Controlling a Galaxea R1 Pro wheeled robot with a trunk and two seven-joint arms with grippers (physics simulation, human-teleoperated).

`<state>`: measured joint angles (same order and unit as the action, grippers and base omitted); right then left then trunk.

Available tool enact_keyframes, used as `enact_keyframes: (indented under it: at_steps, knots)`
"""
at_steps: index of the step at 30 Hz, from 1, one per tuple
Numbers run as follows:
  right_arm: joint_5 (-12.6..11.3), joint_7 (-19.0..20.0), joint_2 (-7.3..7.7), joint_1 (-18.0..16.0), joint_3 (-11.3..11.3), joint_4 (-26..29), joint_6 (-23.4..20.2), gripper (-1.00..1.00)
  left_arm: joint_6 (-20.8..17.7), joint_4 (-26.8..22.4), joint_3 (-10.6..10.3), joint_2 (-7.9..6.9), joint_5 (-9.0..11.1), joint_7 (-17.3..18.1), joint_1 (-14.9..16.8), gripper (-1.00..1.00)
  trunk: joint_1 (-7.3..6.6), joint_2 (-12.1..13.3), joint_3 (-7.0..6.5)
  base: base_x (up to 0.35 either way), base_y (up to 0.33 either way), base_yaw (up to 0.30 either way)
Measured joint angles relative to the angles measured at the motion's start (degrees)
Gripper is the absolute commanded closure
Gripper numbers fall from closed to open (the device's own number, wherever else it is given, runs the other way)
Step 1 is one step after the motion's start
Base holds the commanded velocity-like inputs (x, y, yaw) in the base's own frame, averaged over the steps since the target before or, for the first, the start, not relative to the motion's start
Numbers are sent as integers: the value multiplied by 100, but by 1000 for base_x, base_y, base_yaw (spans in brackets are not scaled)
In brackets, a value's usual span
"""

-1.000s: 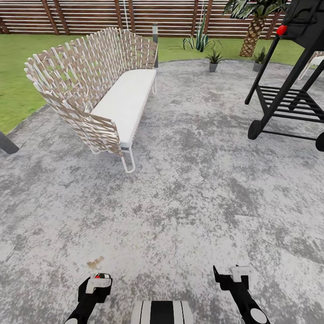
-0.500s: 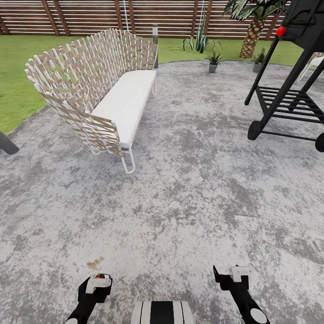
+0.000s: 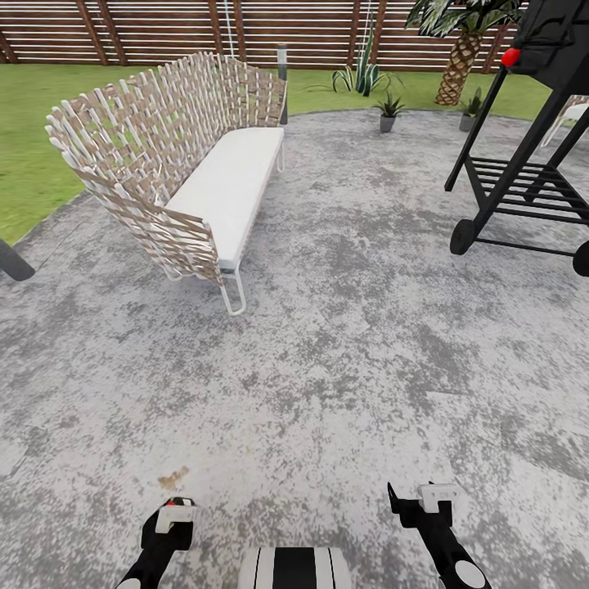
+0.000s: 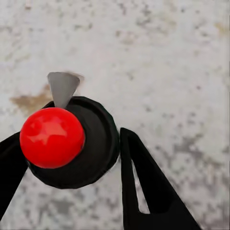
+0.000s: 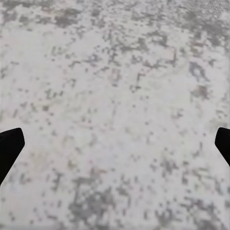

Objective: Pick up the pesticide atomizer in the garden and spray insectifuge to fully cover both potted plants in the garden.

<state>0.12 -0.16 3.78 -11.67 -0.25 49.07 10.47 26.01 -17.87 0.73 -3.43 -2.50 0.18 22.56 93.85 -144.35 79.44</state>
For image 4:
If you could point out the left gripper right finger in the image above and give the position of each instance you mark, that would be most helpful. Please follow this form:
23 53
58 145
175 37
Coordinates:
167 210

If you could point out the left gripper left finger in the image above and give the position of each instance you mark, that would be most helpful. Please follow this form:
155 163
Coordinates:
12 169

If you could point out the insectifuge atomizer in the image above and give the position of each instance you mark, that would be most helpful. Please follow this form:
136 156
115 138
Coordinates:
73 140

